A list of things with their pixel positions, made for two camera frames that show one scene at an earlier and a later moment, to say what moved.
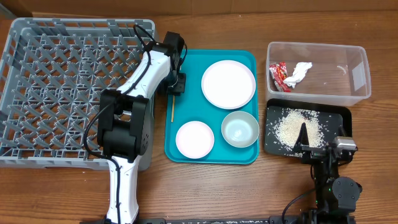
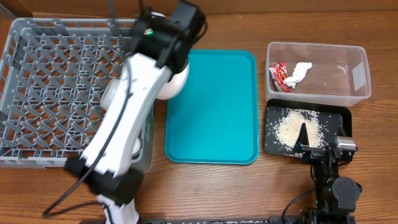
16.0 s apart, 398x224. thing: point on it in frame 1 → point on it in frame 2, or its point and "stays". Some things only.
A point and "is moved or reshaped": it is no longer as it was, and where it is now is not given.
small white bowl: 194,139 is moved or reshaped
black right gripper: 312,153 stays
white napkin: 300,71 stays
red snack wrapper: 279,73 stays
